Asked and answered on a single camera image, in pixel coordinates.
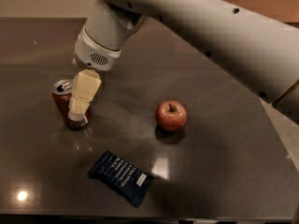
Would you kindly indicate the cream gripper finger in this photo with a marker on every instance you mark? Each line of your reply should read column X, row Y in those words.
column 85, row 85

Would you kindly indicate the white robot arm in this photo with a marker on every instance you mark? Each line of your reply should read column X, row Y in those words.
column 261, row 53

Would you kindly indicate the dark blue snack bar wrapper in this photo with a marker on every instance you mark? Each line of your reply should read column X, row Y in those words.
column 120, row 175

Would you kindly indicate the red coke can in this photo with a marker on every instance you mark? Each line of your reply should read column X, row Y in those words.
column 61, row 94

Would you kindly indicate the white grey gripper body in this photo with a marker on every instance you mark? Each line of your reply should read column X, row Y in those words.
column 93, row 55

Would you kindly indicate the red apple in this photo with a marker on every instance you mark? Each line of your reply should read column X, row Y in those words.
column 170, row 116

